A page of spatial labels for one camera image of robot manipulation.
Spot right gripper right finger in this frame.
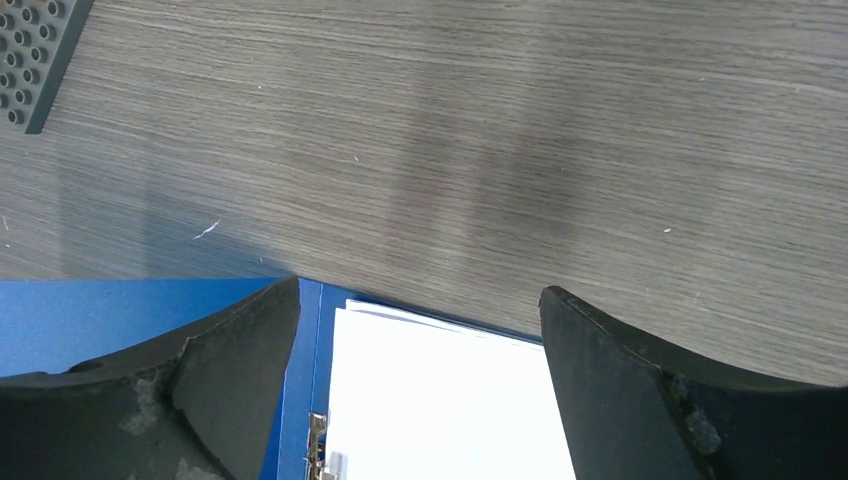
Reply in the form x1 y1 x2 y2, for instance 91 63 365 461
539 286 847 479

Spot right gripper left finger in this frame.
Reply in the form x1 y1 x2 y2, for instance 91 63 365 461
1 277 300 479

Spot white paper sheets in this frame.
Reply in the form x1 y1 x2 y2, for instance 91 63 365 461
325 300 574 480

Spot blue plastic folder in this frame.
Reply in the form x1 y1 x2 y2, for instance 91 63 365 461
0 278 545 480

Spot metal folder clip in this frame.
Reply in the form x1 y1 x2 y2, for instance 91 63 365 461
304 412 335 480

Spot grey lego baseplate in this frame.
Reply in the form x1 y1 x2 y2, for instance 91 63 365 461
1 0 94 134

